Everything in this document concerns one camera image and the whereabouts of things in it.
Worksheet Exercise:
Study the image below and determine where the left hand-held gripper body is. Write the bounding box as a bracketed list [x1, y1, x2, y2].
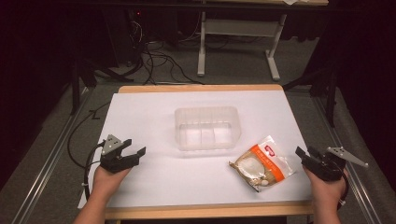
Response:
[99, 133, 140, 175]

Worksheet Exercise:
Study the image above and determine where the metal floor rail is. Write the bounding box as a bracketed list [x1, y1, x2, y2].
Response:
[311, 94, 382, 224]
[10, 88, 95, 224]

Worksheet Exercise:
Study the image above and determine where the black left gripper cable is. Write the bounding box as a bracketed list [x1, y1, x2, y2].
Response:
[66, 101, 112, 202]

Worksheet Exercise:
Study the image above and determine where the clear plastic container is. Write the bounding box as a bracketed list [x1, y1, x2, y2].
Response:
[174, 105, 243, 152]

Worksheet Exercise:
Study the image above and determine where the white paper table cover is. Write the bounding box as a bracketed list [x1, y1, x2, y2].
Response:
[78, 90, 313, 209]

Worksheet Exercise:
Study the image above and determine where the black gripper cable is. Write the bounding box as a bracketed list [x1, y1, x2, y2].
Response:
[336, 173, 350, 211]
[66, 101, 112, 202]

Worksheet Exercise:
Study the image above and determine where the black metal stand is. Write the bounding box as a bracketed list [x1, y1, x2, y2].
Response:
[282, 66, 340, 128]
[69, 57, 135, 117]

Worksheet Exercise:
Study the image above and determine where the person's right hand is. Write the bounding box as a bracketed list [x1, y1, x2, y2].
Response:
[303, 165, 350, 204]

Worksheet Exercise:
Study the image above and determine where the person's left hand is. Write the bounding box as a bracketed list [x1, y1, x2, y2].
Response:
[92, 163, 133, 202]

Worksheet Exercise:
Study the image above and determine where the tangle of black floor cables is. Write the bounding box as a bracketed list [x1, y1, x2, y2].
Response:
[124, 12, 206, 87]

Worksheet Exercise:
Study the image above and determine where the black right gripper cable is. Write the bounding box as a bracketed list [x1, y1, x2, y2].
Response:
[336, 173, 350, 211]

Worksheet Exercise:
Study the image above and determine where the white metal desk frame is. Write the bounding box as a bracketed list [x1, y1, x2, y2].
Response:
[196, 11, 289, 82]

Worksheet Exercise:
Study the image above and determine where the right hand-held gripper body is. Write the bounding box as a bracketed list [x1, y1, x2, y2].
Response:
[301, 146, 370, 182]

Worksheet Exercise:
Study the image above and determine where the orange and white snack packet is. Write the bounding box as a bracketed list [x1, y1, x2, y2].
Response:
[228, 134, 297, 193]

